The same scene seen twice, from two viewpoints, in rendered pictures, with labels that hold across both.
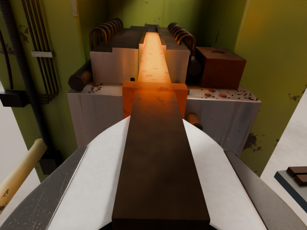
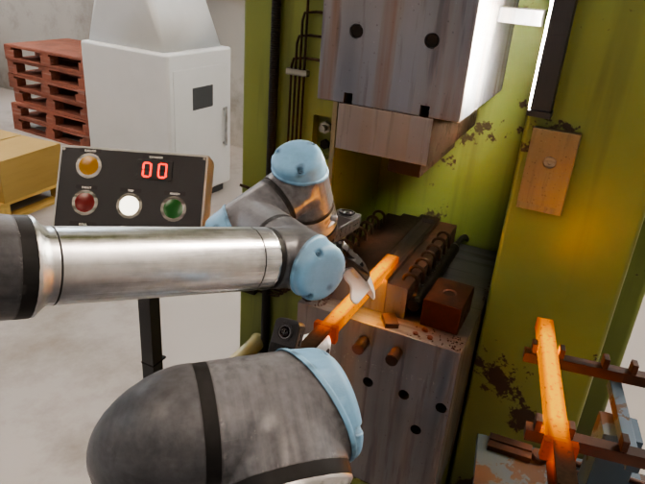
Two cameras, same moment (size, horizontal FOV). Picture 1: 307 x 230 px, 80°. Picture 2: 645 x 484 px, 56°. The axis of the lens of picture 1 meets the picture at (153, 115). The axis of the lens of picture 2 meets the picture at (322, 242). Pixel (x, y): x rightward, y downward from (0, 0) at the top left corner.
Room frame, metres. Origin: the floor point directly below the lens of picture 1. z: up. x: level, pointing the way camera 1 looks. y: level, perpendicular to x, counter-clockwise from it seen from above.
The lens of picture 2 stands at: (-0.73, -0.41, 1.63)
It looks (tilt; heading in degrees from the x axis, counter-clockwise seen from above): 25 degrees down; 27
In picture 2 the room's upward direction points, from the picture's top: 4 degrees clockwise
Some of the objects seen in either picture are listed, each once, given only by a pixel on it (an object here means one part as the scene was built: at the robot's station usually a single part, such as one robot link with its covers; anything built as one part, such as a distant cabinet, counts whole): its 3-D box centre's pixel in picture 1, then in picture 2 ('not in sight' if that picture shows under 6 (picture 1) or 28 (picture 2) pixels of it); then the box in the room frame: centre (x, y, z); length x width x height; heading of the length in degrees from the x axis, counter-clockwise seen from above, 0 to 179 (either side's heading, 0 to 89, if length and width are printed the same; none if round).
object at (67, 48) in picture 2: not in sight; (81, 90); (3.16, 4.11, 0.38); 1.08 x 0.74 x 0.77; 88
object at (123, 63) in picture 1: (143, 45); (394, 255); (0.59, 0.04, 0.96); 0.42 x 0.20 x 0.09; 3
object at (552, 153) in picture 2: not in sight; (547, 171); (0.52, -0.27, 1.27); 0.09 x 0.02 x 0.17; 93
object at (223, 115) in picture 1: (156, 117); (403, 347); (0.60, -0.01, 0.69); 0.56 x 0.38 x 0.45; 3
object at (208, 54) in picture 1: (214, 66); (447, 304); (0.45, -0.14, 0.95); 0.12 x 0.09 x 0.07; 3
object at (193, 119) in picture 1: (193, 123); (394, 356); (0.30, -0.08, 0.87); 0.04 x 0.03 x 0.03; 3
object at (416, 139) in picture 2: not in sight; (414, 114); (0.59, 0.04, 1.32); 0.42 x 0.20 x 0.10; 3
